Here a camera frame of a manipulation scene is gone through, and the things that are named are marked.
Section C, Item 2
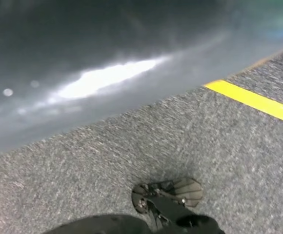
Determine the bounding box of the black robot foot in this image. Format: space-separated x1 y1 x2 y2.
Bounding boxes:
131 176 204 215

